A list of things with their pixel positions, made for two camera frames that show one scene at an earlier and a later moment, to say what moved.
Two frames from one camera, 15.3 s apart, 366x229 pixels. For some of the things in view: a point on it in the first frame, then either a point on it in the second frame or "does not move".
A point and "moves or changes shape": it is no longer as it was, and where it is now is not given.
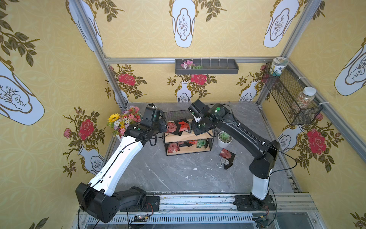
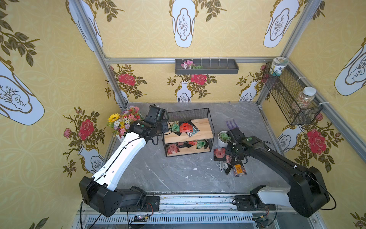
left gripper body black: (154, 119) does not move
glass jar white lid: (306, 97) does not move
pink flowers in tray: (189, 65) does not move
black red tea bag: (182, 125) does not move
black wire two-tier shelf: (180, 139) does not move
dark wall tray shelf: (207, 66) does not move
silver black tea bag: (227, 164) moves or changes shape
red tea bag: (172, 126) → (219, 154)
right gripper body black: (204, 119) → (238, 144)
